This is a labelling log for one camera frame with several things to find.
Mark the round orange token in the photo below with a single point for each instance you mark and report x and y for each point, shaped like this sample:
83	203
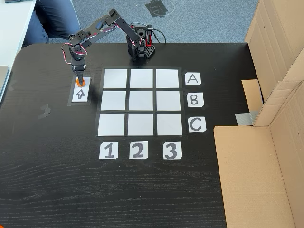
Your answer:
77	82

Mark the white nine-square grid sheet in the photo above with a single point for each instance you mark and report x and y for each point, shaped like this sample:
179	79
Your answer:
140	102

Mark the white arrow paper sheet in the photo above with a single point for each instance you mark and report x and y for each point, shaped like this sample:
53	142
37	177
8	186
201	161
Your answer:
80	95

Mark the tape scraps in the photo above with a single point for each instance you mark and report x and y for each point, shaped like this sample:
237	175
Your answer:
45	111

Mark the person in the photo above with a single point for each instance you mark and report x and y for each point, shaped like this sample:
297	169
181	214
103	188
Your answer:
47	21

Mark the black bar clamp red knob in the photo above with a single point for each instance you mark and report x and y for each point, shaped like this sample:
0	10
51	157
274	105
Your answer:
149	39

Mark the white desk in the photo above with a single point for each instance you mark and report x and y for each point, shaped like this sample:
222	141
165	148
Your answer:
12	28

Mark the paper sheet number 2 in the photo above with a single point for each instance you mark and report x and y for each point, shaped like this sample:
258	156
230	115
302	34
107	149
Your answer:
138	149

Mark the paper sheet letter B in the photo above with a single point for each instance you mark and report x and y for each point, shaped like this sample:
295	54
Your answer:
195	99

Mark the paper sheet number 3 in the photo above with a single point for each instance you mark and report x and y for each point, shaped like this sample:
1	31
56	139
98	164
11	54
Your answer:
172	150

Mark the paper sheet letter C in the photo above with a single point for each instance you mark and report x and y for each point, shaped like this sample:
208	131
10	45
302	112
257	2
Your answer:
197	124

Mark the grey chair frame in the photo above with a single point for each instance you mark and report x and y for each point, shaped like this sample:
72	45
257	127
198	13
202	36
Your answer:
75	14

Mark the grey duct tape strip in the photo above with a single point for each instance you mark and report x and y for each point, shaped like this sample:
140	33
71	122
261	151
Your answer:
245	118

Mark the brown cardboard box wall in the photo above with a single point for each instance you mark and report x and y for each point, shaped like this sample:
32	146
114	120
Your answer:
273	47
249	178

